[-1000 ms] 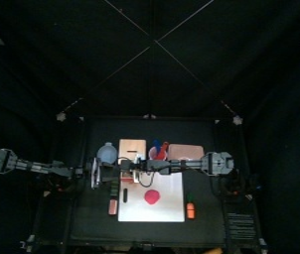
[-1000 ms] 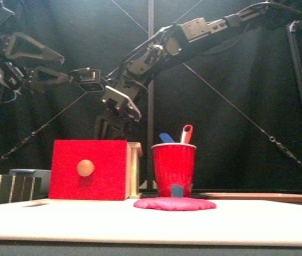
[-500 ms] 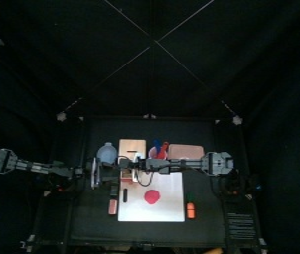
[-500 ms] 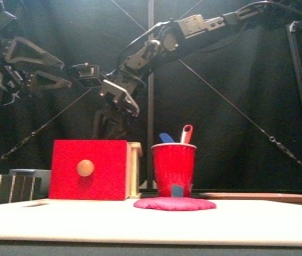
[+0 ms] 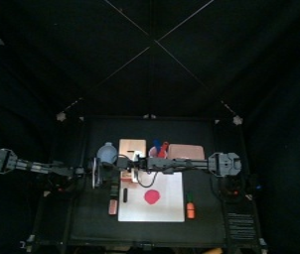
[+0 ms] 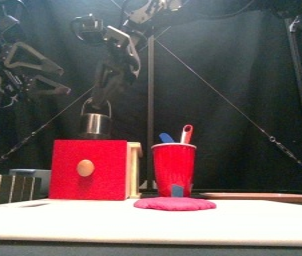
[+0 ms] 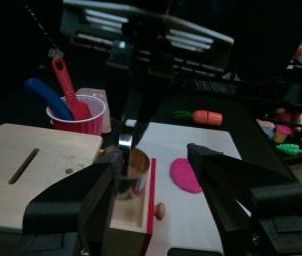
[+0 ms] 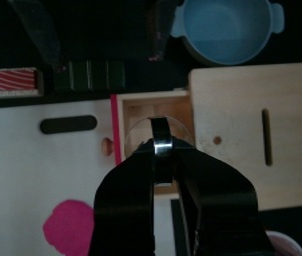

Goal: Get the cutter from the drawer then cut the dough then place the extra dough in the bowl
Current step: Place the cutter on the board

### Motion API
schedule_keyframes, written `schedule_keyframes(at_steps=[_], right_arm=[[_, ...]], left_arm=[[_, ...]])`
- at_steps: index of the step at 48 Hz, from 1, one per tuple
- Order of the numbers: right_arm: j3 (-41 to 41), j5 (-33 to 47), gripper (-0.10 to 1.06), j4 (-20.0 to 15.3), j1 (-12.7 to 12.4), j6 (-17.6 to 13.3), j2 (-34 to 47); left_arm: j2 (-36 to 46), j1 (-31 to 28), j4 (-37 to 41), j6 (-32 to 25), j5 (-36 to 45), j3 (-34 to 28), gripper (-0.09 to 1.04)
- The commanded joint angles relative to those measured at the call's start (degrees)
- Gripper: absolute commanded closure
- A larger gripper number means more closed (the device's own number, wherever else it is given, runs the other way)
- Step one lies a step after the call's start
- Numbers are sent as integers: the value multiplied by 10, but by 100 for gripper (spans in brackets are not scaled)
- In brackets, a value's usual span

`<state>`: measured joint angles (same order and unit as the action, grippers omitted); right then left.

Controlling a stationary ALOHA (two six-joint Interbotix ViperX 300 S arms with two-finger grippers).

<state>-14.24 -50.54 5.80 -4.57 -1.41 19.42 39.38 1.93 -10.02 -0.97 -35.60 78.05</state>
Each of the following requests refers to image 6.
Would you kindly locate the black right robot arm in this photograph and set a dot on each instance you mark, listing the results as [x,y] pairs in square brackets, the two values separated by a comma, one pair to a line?
[155,13]

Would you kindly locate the white cutting board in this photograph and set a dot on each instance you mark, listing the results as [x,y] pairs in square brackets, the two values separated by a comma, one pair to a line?
[148,226]

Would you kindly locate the blue tape piece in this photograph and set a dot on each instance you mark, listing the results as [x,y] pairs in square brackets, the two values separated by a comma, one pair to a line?
[176,191]

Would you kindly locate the red drawer with wooden knob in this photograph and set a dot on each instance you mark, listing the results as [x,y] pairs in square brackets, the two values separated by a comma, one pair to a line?
[100,180]

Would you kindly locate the red plastic cup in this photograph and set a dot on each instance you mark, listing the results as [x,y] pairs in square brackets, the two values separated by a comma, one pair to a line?
[173,166]

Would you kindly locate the wooden drawer cabinet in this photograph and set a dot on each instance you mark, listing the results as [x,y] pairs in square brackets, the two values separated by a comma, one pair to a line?
[133,173]

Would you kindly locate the brown flat plate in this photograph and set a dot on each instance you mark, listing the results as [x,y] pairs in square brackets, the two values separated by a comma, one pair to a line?
[264,196]

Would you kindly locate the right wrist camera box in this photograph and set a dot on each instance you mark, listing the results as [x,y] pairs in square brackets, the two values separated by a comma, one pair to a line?
[87,29]

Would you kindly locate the pink flat dough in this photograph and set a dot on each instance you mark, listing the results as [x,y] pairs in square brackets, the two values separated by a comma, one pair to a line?
[173,204]

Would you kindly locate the thin vertical frame pole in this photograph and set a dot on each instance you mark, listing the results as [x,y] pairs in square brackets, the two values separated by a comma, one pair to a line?
[149,100]

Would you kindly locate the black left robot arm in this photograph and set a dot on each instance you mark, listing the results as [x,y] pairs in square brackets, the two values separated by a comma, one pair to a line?
[0,20]

